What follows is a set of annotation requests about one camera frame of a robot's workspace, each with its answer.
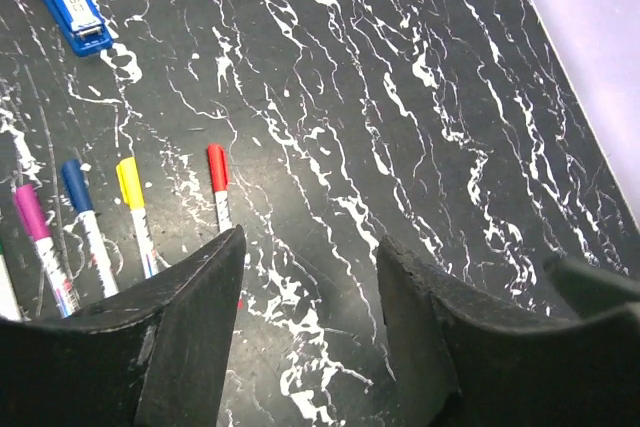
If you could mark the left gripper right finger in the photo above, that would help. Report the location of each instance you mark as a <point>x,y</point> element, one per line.
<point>463,357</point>

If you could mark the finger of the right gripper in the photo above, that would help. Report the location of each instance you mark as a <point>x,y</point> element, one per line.
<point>589,291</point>

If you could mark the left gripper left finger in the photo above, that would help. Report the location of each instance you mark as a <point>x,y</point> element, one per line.
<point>155,354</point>

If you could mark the white pen blue tip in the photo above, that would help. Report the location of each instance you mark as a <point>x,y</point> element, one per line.
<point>99,254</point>

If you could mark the white pen purple tip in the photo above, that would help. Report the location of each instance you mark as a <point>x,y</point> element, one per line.
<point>64,293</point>

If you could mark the white pen yellow tip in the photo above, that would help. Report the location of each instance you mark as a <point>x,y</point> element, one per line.
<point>145,242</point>

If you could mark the white pen red tip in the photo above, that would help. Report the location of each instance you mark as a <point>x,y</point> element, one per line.
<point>223,210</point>

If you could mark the purple pen cap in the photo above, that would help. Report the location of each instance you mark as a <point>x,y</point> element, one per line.
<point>30,212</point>

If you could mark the yellow pen cap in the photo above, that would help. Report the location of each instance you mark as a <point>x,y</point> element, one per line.
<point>129,183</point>

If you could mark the red pen cap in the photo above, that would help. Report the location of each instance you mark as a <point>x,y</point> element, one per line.
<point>218,165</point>

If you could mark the blue pen cap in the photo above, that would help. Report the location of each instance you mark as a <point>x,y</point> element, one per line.
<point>74,182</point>

